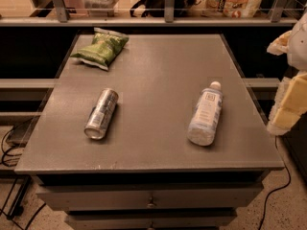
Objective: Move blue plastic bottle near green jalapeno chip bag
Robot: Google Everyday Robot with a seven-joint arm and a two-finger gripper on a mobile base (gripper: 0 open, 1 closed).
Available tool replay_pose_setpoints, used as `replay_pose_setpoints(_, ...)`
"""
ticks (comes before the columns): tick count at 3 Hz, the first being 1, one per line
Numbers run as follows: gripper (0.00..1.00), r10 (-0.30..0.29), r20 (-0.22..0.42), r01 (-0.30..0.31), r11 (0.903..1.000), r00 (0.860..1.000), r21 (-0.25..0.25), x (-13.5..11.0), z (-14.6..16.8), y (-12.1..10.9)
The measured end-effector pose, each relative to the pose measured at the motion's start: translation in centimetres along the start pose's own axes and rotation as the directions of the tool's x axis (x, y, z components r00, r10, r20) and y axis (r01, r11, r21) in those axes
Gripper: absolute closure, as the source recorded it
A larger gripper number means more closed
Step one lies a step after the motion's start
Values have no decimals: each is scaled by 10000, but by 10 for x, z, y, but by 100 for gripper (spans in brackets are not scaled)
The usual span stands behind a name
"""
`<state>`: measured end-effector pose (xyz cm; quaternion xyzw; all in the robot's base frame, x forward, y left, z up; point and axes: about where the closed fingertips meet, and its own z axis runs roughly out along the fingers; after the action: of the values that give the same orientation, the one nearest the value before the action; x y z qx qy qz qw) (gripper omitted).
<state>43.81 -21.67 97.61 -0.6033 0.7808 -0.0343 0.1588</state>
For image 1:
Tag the round drawer knob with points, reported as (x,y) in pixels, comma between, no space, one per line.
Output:
(151,204)

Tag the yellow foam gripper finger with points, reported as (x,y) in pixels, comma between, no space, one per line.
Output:
(280,45)
(290,103)

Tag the grey drawer cabinet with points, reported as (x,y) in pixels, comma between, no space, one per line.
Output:
(106,184)

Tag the blue plastic water bottle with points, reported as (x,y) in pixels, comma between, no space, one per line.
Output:
(203,125)

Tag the silver drink can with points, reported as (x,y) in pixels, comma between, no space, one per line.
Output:
(101,115)

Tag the grey metal shelf rail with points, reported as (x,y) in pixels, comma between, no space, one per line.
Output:
(72,13)

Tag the black bag on shelf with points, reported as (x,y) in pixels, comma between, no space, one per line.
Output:
(157,8)

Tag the green jalapeno chip bag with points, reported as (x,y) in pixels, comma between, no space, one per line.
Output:
(106,45)

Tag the clear plastic container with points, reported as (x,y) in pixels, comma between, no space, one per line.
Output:
(100,8)

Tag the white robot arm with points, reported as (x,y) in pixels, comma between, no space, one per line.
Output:
(297,56)

